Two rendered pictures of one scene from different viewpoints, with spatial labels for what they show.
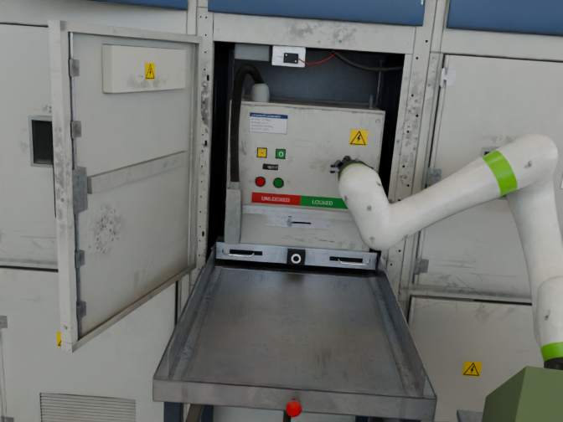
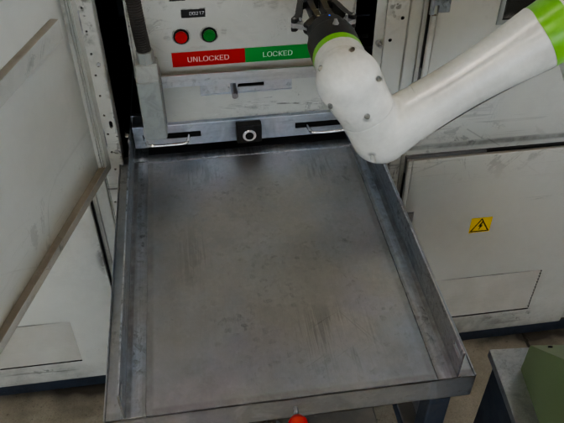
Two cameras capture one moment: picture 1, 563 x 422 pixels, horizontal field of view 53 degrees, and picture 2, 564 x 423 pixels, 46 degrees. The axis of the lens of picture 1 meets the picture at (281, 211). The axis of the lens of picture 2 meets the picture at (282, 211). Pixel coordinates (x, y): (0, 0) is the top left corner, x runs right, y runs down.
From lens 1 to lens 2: 55 cm
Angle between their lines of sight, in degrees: 27
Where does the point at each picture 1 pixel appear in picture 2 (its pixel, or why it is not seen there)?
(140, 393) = (74, 315)
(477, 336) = (489, 190)
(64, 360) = not seen: outside the picture
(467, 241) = not seen: hidden behind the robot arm
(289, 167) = (222, 10)
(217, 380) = (190, 405)
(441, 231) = not seen: hidden behind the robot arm
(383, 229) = (388, 143)
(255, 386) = (242, 405)
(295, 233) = (242, 99)
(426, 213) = (450, 109)
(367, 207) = (363, 117)
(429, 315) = (430, 177)
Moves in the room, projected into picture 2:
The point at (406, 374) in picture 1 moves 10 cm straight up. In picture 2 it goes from (431, 337) to (441, 300)
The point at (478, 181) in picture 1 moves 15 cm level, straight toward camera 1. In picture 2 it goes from (528, 54) to (536, 103)
